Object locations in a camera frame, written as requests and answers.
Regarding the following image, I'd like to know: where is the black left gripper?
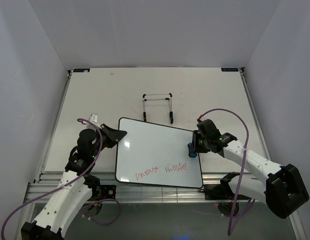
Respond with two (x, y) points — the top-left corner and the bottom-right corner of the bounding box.
(91, 123), (127, 158)

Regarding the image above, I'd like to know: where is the blue bone-shaped whiteboard eraser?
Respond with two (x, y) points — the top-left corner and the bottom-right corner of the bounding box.
(187, 142), (198, 158)

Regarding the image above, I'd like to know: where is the white whiteboard black frame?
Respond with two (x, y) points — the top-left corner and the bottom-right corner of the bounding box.
(115, 117), (203, 189)

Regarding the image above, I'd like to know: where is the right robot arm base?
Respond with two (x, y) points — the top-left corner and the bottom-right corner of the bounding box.
(198, 172), (240, 218)

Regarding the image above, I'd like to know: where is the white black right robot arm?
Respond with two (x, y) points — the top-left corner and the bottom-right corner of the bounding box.
(188, 119), (310, 219)

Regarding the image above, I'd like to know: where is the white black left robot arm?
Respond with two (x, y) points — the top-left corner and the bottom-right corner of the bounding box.
(21, 123), (127, 240)

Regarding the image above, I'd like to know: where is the metal whiteboard stand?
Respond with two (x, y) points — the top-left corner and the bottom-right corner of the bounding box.
(142, 92), (174, 125)

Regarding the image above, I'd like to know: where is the blue label right corner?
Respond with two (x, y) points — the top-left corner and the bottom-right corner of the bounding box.
(221, 67), (239, 72)

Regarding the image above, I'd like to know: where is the blue label corner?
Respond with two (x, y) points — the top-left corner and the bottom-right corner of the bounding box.
(221, 67), (239, 72)
(73, 68), (90, 73)

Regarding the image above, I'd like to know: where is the blue label left corner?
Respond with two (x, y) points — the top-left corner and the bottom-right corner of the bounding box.
(73, 68), (90, 73)

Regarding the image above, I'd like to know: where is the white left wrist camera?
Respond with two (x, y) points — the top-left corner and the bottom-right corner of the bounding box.
(85, 113), (99, 131)

